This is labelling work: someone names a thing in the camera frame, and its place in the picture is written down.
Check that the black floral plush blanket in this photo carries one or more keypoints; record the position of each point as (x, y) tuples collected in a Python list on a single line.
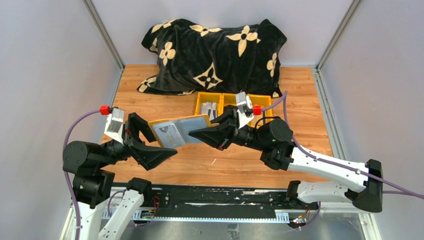
[(193, 58)]

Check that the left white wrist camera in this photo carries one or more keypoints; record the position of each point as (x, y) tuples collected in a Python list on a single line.
[(114, 125)]

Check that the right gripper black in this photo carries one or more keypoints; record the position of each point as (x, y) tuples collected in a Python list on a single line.
[(232, 127)]

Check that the aluminium frame rail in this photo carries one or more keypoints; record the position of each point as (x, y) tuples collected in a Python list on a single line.
[(336, 196)]

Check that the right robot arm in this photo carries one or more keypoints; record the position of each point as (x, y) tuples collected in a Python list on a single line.
[(357, 183)]

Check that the yellow plastic bin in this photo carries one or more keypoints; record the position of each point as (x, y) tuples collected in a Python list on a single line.
[(208, 97), (228, 99), (262, 101)]

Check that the silver VIP card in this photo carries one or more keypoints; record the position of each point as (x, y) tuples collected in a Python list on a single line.
[(169, 135)]

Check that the right yellow plastic bin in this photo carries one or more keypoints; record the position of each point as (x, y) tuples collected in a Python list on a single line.
[(262, 101)]

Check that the middle yellow plastic bin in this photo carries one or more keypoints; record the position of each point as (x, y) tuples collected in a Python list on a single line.
[(228, 99)]

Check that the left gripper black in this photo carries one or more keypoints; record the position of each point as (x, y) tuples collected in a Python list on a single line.
[(126, 137)]

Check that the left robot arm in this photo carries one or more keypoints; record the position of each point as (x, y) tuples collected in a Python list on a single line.
[(91, 186)]

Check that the left yellow plastic bin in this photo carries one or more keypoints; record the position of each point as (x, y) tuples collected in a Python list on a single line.
[(208, 97)]

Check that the grey white cards stack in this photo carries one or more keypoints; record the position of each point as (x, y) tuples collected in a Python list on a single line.
[(209, 109)]

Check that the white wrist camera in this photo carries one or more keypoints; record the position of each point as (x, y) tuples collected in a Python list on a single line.
[(244, 109), (114, 125)]

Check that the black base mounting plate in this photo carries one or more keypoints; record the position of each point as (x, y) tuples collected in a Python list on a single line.
[(220, 202)]

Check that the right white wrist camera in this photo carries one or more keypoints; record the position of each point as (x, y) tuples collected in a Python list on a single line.
[(244, 109)]

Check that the yellow leather card holder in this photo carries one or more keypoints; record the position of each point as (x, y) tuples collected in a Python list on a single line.
[(184, 125)]

